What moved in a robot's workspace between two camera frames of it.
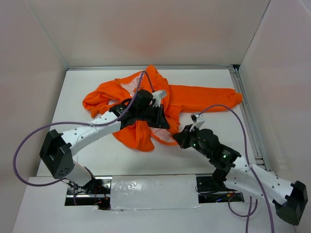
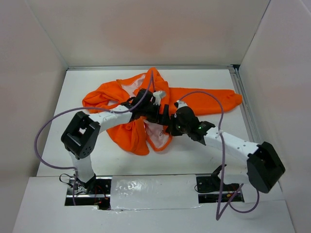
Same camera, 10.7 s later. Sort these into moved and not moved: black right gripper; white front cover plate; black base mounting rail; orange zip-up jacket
Moved: black right gripper
Not moved: black base mounting rail; white front cover plate; orange zip-up jacket
